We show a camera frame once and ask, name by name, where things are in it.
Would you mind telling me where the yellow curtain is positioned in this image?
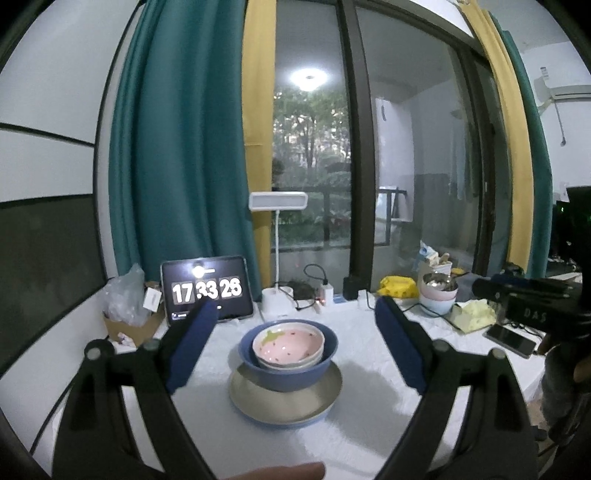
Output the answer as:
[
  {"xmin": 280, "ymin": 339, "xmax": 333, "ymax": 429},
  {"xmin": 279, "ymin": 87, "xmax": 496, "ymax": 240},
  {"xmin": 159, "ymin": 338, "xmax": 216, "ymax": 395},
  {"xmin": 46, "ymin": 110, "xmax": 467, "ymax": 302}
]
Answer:
[
  {"xmin": 242, "ymin": 0, "xmax": 278, "ymax": 296},
  {"xmin": 462, "ymin": 0, "xmax": 532, "ymax": 278}
]

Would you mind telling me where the clear plastic bag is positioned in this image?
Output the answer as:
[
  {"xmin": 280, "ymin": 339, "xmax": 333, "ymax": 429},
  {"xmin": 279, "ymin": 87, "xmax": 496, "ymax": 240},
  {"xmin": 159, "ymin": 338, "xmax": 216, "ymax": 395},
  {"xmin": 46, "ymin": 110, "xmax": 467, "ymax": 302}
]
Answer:
[{"xmin": 102, "ymin": 263, "xmax": 153, "ymax": 324}]

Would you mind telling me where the long black power cable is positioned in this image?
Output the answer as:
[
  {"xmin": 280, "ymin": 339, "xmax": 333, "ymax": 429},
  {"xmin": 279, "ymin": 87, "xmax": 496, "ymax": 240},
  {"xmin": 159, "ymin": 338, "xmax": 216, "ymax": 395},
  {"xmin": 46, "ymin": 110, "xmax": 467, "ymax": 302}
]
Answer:
[{"xmin": 358, "ymin": 290, "xmax": 462, "ymax": 331}]

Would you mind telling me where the pink steel-lined bowl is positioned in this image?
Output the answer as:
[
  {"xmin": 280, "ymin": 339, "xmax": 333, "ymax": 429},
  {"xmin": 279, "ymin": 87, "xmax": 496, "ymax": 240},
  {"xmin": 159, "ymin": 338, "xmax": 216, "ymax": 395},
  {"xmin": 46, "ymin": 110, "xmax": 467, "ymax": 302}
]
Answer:
[{"xmin": 418, "ymin": 272, "xmax": 459, "ymax": 302}]

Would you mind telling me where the black charger cable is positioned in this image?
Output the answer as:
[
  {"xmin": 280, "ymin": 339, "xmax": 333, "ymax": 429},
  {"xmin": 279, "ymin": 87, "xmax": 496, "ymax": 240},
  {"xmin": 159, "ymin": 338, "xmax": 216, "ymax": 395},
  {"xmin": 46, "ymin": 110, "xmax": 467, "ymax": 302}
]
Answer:
[{"xmin": 286, "ymin": 263, "xmax": 332, "ymax": 311}]

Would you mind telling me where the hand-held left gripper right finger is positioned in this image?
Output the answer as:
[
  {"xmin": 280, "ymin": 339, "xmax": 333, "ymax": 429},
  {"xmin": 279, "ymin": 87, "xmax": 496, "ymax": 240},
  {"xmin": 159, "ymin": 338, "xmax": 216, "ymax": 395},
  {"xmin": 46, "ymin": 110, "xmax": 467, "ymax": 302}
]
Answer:
[{"xmin": 374, "ymin": 296, "xmax": 539, "ymax": 480}]

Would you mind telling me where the person's right hand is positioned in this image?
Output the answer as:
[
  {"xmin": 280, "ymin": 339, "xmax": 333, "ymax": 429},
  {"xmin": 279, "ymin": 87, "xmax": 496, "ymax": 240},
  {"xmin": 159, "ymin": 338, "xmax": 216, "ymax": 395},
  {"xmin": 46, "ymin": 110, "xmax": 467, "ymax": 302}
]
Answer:
[{"xmin": 538, "ymin": 330, "xmax": 591, "ymax": 385}]

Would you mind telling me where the tablet showing clock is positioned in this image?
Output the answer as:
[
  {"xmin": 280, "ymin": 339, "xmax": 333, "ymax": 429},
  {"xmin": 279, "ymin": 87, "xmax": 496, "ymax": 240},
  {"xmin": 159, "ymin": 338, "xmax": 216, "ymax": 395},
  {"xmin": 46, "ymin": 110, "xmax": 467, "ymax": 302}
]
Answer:
[{"xmin": 161, "ymin": 255, "xmax": 254, "ymax": 326}]

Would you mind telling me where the cream bowl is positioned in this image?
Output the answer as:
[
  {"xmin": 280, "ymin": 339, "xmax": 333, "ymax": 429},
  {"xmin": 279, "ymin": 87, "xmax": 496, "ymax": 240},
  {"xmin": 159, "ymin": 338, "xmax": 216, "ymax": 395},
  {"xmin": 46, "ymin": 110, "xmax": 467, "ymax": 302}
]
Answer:
[{"xmin": 255, "ymin": 344, "xmax": 326, "ymax": 371}]

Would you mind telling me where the balcony railing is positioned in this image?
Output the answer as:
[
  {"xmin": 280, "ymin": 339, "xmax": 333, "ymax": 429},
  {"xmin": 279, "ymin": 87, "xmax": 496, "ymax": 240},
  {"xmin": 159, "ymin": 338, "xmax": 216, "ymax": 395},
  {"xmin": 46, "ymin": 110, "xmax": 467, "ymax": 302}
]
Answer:
[{"xmin": 272, "ymin": 187, "xmax": 399, "ymax": 252}]

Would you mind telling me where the light blue bowl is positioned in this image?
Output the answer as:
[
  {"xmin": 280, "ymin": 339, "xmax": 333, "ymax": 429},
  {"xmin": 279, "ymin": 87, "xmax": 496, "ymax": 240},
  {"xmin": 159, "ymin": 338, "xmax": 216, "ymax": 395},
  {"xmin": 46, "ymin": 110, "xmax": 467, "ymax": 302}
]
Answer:
[{"xmin": 419, "ymin": 294, "xmax": 457, "ymax": 317}]

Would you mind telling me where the large blue bowl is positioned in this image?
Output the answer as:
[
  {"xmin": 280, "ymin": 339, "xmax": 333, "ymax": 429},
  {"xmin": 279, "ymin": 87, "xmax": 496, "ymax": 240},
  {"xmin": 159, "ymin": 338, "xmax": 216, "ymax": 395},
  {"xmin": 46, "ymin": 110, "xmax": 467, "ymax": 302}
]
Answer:
[{"xmin": 238, "ymin": 318, "xmax": 340, "ymax": 393}]

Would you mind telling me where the white air conditioner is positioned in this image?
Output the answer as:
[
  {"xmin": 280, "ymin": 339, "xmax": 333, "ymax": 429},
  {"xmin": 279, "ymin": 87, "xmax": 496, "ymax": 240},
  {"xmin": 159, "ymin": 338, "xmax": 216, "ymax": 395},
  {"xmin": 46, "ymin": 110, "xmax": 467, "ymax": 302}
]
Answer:
[{"xmin": 533, "ymin": 67, "xmax": 591, "ymax": 101}]

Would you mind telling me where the black window frame post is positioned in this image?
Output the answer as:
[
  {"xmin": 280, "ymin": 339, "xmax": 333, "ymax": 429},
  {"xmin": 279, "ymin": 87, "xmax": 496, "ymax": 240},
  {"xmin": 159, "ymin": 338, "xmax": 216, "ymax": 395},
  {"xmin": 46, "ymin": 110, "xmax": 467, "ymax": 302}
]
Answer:
[{"xmin": 339, "ymin": 0, "xmax": 378, "ymax": 296}]

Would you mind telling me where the black smartphone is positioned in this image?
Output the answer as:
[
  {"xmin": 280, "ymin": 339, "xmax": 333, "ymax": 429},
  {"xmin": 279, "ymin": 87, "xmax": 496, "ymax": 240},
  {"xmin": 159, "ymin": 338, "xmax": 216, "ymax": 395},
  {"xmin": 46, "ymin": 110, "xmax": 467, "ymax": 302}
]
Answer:
[{"xmin": 485, "ymin": 323, "xmax": 539, "ymax": 359}]

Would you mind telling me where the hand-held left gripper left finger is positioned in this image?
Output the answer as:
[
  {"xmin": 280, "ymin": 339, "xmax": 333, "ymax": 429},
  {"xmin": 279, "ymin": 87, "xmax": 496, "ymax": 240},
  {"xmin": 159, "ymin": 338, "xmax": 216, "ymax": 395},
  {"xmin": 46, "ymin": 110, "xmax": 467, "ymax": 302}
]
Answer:
[{"xmin": 52, "ymin": 298, "xmax": 220, "ymax": 480}]

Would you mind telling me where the yellow patterned tissue pack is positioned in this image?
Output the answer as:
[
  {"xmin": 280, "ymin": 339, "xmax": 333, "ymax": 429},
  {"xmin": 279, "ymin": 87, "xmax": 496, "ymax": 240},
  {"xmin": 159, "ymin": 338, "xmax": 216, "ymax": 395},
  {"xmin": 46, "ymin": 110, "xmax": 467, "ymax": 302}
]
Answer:
[{"xmin": 450, "ymin": 299, "xmax": 497, "ymax": 333}]

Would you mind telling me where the pink strawberry bowl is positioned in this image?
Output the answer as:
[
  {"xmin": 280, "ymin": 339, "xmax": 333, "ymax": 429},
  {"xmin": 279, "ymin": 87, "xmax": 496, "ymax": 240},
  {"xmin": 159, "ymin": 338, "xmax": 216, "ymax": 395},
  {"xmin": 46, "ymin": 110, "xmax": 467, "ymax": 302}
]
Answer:
[{"xmin": 252, "ymin": 324, "xmax": 325, "ymax": 364}]

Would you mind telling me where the white desk lamp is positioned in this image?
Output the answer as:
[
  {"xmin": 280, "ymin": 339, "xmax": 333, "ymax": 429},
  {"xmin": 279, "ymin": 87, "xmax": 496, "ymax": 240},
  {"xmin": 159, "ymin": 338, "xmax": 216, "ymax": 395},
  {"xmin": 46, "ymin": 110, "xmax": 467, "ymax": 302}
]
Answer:
[{"xmin": 248, "ymin": 191, "xmax": 308, "ymax": 320}]

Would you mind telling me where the person's left hand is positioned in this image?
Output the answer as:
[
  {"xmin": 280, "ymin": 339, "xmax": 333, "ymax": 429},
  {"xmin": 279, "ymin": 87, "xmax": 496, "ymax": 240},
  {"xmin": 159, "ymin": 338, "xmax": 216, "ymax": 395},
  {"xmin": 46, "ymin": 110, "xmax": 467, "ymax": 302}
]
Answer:
[{"xmin": 221, "ymin": 463, "xmax": 326, "ymax": 480}]

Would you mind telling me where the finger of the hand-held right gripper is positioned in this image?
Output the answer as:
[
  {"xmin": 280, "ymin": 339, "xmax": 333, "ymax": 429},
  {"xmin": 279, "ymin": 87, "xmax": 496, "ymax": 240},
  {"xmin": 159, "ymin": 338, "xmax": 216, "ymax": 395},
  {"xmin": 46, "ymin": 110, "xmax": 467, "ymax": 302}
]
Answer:
[
  {"xmin": 490, "ymin": 271, "xmax": 567, "ymax": 289},
  {"xmin": 472, "ymin": 276, "xmax": 570, "ymax": 300}
]

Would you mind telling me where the teal curtain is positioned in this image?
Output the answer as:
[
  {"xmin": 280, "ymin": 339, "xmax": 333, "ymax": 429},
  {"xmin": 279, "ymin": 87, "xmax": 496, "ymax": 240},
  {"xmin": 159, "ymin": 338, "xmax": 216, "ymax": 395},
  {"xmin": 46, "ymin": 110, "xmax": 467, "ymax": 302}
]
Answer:
[
  {"xmin": 489, "ymin": 14, "xmax": 555, "ymax": 278},
  {"xmin": 108, "ymin": 0, "xmax": 257, "ymax": 296}
]

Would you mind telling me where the beige plate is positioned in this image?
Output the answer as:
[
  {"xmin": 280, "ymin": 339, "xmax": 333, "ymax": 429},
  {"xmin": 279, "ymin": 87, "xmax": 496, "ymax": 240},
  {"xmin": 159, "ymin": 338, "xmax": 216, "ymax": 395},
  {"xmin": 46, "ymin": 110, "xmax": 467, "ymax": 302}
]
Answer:
[{"xmin": 229, "ymin": 362, "xmax": 343, "ymax": 419}]

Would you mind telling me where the cardboard box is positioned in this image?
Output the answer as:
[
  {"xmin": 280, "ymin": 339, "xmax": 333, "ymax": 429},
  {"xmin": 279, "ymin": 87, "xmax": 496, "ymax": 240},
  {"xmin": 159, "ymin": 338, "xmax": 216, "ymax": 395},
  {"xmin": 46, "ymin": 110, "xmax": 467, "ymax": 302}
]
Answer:
[{"xmin": 102, "ymin": 288, "xmax": 166, "ymax": 348}]

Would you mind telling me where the grey cloth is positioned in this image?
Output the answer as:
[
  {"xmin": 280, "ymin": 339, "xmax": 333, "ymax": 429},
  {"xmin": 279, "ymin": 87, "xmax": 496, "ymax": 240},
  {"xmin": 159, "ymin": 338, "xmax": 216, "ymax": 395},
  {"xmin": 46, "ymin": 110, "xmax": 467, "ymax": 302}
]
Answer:
[{"xmin": 455, "ymin": 273, "xmax": 490, "ymax": 302}]

